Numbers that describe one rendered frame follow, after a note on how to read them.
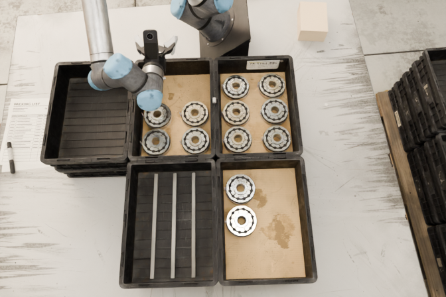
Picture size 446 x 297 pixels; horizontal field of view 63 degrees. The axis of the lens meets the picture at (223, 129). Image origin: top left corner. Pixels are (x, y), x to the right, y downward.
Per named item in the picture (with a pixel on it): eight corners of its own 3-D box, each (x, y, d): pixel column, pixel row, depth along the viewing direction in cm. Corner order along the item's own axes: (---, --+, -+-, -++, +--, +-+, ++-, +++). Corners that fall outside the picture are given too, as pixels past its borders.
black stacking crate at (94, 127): (68, 77, 148) (56, 63, 138) (141, 75, 148) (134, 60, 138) (55, 172, 134) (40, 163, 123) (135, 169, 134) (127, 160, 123)
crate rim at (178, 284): (129, 162, 125) (127, 160, 123) (216, 160, 125) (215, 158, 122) (120, 288, 110) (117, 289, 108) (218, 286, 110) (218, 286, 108)
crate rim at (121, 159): (58, 65, 139) (55, 61, 137) (135, 62, 139) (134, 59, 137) (42, 165, 125) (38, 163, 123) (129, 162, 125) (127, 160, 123)
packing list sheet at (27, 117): (6, 99, 157) (6, 99, 157) (60, 95, 158) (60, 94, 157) (-4, 172, 145) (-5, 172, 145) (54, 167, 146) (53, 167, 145)
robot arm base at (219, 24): (204, 21, 162) (187, 11, 155) (228, 1, 153) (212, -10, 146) (207, 48, 155) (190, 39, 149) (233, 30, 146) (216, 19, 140)
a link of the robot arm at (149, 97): (147, 89, 105) (167, 105, 110) (149, 65, 113) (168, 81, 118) (128, 102, 108) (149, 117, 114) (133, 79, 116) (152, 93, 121)
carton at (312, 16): (297, 12, 172) (300, 1, 165) (322, 13, 172) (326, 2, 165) (297, 40, 166) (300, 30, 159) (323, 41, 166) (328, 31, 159)
